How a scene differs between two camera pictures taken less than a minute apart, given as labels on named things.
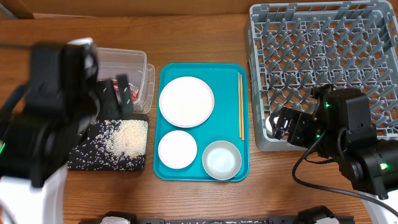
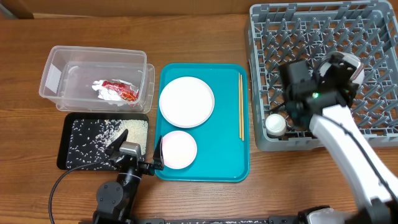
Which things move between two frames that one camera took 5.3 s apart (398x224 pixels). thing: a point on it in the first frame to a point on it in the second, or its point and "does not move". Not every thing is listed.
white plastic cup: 268,125 does not move
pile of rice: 116,144 does not move
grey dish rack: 296,47 does not move
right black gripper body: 305,130 to 349,91
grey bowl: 221,160 to 359,74
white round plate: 186,102 does not move
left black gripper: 111,107 to 157,158
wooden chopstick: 239,104 does not move
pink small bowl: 177,149 does not move
